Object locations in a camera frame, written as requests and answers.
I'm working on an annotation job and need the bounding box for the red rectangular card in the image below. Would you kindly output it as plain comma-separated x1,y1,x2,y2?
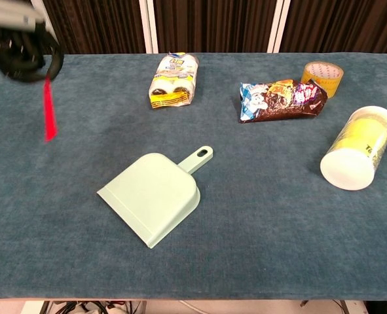
43,73,59,143

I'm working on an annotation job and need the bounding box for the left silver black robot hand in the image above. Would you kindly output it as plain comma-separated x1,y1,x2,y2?
0,0,65,83

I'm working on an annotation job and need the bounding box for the dark pleated curtain panel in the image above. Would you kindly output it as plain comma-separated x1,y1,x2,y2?
280,0,387,55
153,0,278,54
42,0,147,55

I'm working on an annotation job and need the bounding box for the white yellow bread package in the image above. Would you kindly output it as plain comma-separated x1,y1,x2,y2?
148,51,200,110

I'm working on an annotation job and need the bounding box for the loose floor cable tangle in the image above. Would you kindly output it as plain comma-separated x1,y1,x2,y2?
42,300,141,314

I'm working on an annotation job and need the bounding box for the white frame post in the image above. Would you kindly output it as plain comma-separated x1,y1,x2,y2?
267,0,291,54
138,0,160,54
31,0,60,43

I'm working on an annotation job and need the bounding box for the printed yellow tennis ball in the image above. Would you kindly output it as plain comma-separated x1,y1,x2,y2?
333,133,386,166

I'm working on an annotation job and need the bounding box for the plain yellow tennis ball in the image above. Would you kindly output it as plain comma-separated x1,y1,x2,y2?
346,116,387,145

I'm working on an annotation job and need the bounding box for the clear tennis ball tube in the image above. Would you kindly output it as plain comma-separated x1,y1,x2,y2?
320,105,387,191

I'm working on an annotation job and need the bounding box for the teal table mat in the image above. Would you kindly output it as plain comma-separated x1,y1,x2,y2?
0,52,387,300

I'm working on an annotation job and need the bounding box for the brown blue snack bag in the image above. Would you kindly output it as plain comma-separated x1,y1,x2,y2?
238,79,329,124

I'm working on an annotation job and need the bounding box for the mint green plastic dustpan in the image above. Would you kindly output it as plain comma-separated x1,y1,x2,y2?
96,145,213,249

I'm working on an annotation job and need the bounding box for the yellow packing tape roll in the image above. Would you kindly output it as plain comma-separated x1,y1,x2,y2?
300,61,344,99

